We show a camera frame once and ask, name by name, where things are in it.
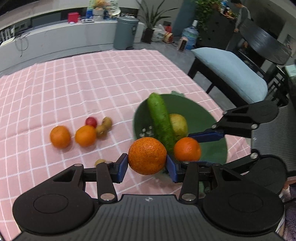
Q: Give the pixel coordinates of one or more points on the potted long-leaf plant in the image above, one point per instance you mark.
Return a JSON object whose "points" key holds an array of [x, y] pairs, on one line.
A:
{"points": [[151, 17]]}

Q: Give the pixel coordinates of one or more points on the brown longan middle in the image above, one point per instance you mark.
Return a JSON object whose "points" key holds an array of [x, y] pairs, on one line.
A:
{"points": [[101, 131]]}

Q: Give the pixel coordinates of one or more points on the small red fruit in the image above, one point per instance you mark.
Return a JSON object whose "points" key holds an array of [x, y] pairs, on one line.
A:
{"points": [[91, 121]]}

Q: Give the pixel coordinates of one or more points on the white wifi router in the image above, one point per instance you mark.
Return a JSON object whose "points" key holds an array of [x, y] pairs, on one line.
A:
{"points": [[7, 35]]}

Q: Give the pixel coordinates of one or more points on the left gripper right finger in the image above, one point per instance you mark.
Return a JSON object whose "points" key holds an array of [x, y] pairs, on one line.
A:
{"points": [[194, 177]]}

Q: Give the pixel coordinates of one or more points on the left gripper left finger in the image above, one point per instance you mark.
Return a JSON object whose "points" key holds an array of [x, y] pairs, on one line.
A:
{"points": [[105, 175]]}

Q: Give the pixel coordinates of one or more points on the light blue seat cushion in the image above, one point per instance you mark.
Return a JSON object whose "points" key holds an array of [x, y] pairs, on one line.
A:
{"points": [[231, 69]]}

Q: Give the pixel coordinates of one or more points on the green cucumber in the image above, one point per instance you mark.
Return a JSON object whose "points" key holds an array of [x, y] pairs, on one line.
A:
{"points": [[163, 130]]}

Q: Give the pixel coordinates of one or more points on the green colander bowl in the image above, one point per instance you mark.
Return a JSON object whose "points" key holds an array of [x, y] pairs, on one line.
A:
{"points": [[198, 120]]}

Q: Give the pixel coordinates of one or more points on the yellow-green pear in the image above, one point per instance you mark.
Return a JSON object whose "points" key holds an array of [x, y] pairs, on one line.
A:
{"points": [[179, 125]]}

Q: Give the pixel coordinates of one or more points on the brown longan front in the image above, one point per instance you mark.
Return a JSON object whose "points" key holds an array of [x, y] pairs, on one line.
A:
{"points": [[99, 162]]}

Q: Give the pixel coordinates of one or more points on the white TV console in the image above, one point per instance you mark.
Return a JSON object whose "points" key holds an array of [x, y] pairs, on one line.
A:
{"points": [[56, 41]]}

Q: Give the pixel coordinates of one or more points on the blue water jug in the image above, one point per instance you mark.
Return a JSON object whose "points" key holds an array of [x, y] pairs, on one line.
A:
{"points": [[191, 33]]}

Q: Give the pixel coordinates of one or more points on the orange tangerine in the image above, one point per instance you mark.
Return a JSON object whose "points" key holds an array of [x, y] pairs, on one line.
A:
{"points": [[60, 137], [147, 156], [187, 150], [85, 136]]}

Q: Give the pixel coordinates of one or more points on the black round table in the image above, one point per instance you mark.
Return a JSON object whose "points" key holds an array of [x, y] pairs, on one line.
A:
{"points": [[264, 44]]}

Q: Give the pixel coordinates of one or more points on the pink checkered tablecloth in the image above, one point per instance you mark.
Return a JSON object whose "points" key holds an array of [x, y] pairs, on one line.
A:
{"points": [[66, 92]]}

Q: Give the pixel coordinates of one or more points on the seated person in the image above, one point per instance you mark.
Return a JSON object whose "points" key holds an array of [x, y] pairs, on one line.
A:
{"points": [[244, 13]]}

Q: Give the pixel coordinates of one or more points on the black wooden chair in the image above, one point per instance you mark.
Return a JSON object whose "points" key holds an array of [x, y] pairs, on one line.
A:
{"points": [[208, 76]]}

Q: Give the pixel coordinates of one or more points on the small white heater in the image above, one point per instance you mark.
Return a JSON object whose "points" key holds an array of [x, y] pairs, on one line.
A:
{"points": [[182, 43]]}

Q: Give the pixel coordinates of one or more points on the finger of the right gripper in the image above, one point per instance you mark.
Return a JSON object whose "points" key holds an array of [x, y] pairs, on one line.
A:
{"points": [[241, 165], [206, 136]]}

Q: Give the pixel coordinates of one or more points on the brown longan right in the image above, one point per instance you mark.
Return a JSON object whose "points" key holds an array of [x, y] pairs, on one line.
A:
{"points": [[107, 123]]}

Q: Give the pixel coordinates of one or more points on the brown longan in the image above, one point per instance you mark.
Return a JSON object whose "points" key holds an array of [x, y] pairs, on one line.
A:
{"points": [[101, 131], [107, 123], [99, 162]]}

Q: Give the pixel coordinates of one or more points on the red box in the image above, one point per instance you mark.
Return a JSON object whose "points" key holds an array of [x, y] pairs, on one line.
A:
{"points": [[73, 17]]}

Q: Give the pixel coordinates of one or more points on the teddy bear toy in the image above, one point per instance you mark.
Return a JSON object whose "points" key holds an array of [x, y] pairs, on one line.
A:
{"points": [[100, 4]]}

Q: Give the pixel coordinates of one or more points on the grey pedal trash bin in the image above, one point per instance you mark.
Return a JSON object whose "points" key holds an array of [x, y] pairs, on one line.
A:
{"points": [[126, 28]]}

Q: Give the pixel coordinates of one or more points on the white plastic bag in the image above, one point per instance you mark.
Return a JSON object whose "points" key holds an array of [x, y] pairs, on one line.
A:
{"points": [[159, 33]]}

